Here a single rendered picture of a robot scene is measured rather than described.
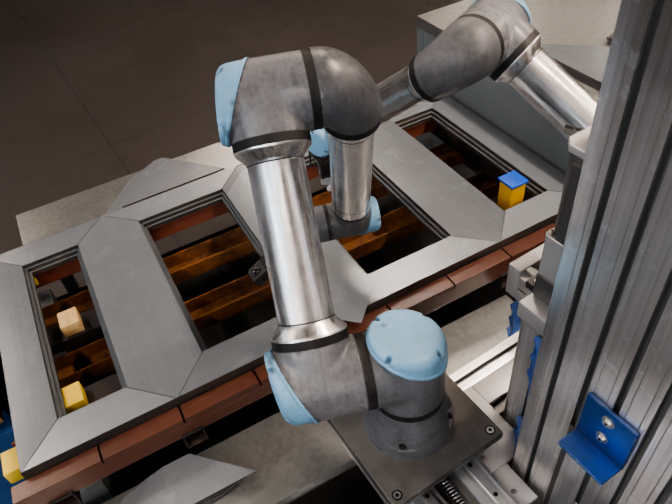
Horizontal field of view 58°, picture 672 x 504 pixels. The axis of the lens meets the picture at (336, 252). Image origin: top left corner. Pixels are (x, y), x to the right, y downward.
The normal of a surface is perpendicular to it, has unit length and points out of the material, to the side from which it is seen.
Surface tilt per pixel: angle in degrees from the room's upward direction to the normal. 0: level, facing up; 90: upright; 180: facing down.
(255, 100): 52
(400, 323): 7
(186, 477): 0
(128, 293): 0
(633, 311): 90
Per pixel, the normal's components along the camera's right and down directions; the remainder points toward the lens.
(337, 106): 0.36, 0.65
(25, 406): -0.09, -0.72
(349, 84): 0.58, 0.11
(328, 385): 0.11, -0.02
